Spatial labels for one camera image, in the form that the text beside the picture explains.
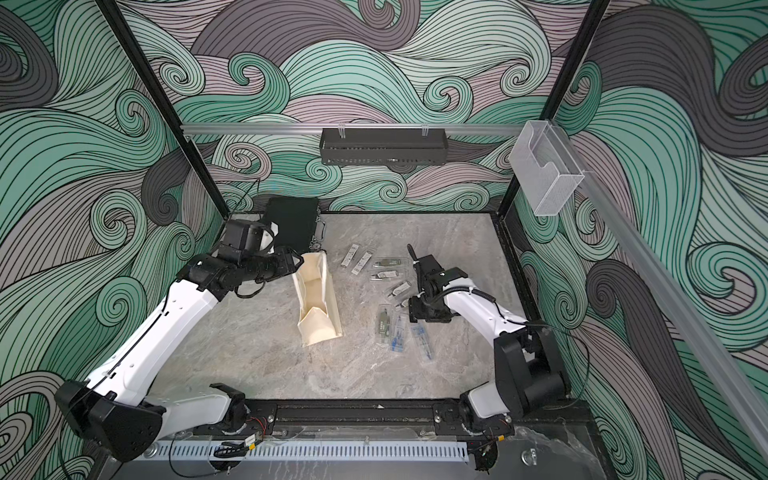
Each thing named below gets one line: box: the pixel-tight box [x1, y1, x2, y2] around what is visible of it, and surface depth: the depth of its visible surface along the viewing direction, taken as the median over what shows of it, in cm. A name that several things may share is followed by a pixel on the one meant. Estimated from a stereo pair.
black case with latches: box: [263, 198, 326, 254], surface depth 120 cm
